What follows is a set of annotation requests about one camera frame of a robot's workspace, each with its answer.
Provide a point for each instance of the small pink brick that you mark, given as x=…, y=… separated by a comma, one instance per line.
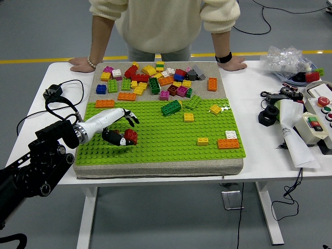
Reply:
x=188, y=69

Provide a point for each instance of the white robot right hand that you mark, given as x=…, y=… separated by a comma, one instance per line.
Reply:
x=327, y=247

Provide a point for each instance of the person's right hand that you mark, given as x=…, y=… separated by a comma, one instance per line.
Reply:
x=81, y=64

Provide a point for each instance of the small white switch box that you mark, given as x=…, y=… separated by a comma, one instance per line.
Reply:
x=303, y=129

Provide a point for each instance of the yellow floor tape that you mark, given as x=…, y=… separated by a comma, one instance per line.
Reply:
x=26, y=61

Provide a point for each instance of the black plastic part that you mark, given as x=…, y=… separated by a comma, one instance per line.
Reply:
x=299, y=77

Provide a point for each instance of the small dark green brick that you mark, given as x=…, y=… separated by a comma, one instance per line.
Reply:
x=189, y=93

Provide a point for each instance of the green studded baseplate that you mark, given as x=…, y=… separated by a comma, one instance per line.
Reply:
x=160, y=150

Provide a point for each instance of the white paper sheet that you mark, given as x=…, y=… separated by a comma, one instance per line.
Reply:
x=298, y=150

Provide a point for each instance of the red long brick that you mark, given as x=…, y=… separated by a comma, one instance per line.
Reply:
x=140, y=78

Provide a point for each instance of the person's body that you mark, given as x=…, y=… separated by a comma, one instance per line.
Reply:
x=166, y=20

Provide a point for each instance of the large black nut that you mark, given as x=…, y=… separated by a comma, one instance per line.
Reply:
x=264, y=119

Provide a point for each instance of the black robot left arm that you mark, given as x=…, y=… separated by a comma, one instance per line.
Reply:
x=33, y=166

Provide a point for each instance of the person's right forearm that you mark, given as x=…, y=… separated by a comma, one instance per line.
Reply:
x=102, y=36

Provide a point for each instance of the white table leg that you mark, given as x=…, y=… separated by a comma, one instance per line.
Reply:
x=86, y=220
x=269, y=215

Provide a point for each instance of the metal floor plate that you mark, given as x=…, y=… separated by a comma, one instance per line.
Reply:
x=232, y=199

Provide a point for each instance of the black power adapter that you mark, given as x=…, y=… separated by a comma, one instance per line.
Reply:
x=53, y=90

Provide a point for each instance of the person's left forearm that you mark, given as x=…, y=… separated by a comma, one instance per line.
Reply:
x=222, y=41

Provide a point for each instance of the black round motor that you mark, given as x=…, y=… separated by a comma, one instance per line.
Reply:
x=285, y=90

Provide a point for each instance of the red curved brick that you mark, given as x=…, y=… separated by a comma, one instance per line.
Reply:
x=131, y=135

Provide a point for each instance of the brown square brick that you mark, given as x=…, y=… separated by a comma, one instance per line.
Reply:
x=116, y=131

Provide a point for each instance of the pink square brick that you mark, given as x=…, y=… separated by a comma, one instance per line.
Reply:
x=164, y=95

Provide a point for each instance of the small lime green brick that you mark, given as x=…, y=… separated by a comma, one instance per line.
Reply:
x=320, y=72

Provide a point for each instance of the black power brick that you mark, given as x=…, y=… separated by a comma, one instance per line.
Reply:
x=277, y=97

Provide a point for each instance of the clear plastic bag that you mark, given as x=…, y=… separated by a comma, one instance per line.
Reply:
x=282, y=61

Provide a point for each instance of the white square brick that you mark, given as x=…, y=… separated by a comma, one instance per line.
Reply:
x=231, y=134
x=116, y=73

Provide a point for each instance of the dark grey round brick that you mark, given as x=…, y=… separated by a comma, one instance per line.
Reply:
x=191, y=75

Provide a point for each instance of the person's left hand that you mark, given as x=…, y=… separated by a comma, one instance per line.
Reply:
x=233, y=64

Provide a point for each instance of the black wristwatch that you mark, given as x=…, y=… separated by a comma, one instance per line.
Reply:
x=223, y=57

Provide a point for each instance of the yellow curved brick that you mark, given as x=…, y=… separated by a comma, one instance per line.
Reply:
x=149, y=70

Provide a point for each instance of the magenta hollow brick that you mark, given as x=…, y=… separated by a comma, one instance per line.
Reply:
x=182, y=91

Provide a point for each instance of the yellow square brick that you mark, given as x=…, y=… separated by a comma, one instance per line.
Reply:
x=105, y=77
x=215, y=109
x=186, y=83
x=189, y=117

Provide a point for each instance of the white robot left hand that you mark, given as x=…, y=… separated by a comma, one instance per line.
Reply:
x=101, y=120

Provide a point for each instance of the black servo module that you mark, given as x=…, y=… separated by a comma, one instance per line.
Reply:
x=297, y=96

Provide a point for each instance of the orange long brick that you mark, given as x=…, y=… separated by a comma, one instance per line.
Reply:
x=228, y=144
x=104, y=104
x=126, y=97

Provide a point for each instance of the yellow and green stacked brick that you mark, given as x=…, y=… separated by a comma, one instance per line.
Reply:
x=160, y=67

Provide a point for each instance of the small yellow brick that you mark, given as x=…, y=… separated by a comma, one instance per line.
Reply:
x=134, y=84
x=135, y=65
x=202, y=141

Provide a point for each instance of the white button control box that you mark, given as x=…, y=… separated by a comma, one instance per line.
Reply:
x=312, y=106

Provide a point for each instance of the grey-brown mat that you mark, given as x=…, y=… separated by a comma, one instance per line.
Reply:
x=155, y=171

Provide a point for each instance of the light blue bowl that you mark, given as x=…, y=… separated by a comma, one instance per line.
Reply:
x=284, y=77

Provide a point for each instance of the dark green long brick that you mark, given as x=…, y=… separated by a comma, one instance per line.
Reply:
x=170, y=108
x=154, y=85

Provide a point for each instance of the dark red hollow brick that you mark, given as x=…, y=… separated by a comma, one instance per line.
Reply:
x=172, y=90

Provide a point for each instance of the yellow long brick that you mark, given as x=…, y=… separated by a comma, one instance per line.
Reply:
x=140, y=89

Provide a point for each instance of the blue square brick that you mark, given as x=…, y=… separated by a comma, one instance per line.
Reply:
x=101, y=89

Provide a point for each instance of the grey sloped brick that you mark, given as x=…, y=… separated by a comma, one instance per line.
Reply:
x=199, y=72

